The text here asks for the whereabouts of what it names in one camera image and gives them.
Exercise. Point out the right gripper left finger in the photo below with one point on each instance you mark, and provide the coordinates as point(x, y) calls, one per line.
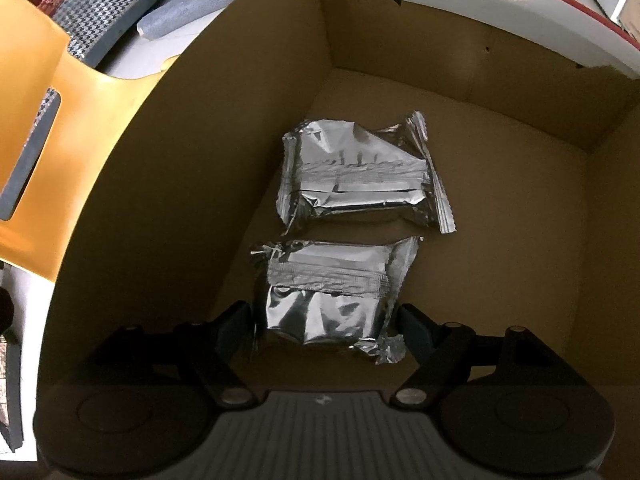
point(216, 344)

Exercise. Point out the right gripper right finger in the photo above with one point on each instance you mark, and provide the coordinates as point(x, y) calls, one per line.
point(442, 352)

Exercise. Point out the silver foil pouch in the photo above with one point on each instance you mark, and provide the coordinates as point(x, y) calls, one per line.
point(336, 167)
point(320, 292)

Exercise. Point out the red cardboard shoe box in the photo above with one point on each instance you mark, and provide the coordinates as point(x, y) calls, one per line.
point(353, 239)

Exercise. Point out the yellow plastic chair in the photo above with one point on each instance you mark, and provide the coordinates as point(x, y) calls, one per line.
point(60, 120)

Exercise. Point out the houndstooth sofa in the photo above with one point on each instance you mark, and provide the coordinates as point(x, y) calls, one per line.
point(95, 26)

